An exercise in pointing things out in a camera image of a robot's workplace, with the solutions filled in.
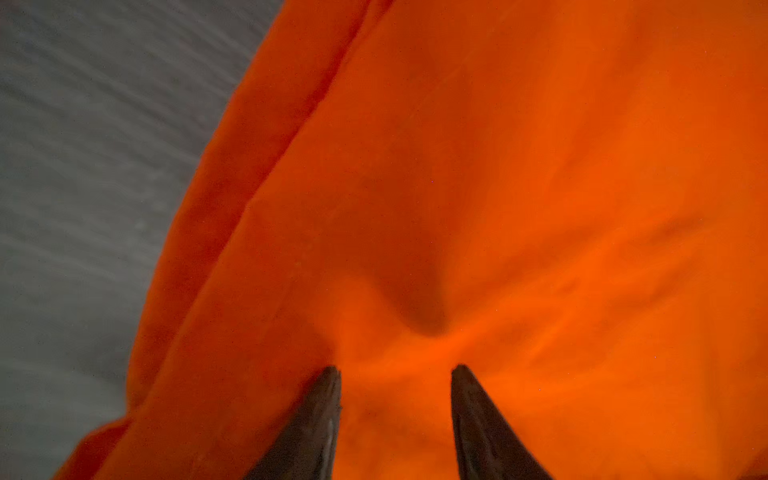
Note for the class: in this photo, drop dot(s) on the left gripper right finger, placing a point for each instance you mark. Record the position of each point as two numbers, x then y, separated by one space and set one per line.
486 446

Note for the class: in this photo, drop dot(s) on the orange shorts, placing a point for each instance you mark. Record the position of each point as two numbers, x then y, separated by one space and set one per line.
569 197

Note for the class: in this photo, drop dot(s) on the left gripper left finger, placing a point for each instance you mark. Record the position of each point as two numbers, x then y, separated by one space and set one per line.
305 448

